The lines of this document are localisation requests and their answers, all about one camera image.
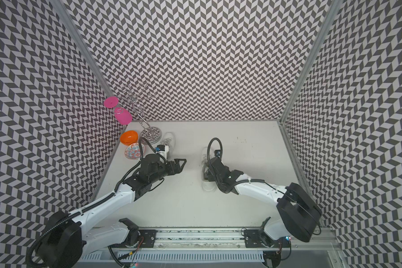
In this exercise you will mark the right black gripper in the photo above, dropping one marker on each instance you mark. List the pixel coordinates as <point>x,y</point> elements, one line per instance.
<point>210,177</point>

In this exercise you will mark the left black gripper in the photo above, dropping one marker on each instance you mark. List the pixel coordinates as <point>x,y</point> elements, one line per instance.
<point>178,169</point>

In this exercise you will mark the white sneaker one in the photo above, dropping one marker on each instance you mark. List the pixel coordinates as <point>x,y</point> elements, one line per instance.
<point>206,184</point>
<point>169,142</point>

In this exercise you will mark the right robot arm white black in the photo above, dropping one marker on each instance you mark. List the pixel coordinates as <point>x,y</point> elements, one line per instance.
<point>298,214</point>

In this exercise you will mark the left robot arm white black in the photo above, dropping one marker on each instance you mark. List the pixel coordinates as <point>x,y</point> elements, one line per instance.
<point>67,237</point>

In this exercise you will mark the patterned floral bowl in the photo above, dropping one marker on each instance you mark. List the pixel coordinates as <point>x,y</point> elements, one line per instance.
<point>132,152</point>

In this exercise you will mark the orange bowl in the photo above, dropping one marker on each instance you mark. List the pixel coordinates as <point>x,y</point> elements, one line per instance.
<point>128,138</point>

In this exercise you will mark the pink wine glass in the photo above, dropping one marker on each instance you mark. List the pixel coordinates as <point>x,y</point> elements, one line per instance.
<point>121,114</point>

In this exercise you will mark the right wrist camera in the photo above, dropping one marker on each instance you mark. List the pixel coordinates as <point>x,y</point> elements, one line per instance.
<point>218,153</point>

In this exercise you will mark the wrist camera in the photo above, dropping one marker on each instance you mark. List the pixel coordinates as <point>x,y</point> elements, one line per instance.
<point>218,153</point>
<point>163,150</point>

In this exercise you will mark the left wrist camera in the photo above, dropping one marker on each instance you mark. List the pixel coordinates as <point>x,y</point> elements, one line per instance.
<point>163,150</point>

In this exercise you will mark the silver wire glass rack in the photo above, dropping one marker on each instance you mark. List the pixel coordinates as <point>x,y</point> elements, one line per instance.
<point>137,99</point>

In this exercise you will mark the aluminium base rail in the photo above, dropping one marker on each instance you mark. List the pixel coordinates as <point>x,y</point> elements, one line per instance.
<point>199,239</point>

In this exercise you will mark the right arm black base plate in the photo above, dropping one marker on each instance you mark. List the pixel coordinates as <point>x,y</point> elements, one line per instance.
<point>254,239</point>

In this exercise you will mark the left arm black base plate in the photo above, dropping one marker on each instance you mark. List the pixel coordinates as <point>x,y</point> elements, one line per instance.
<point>144,237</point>

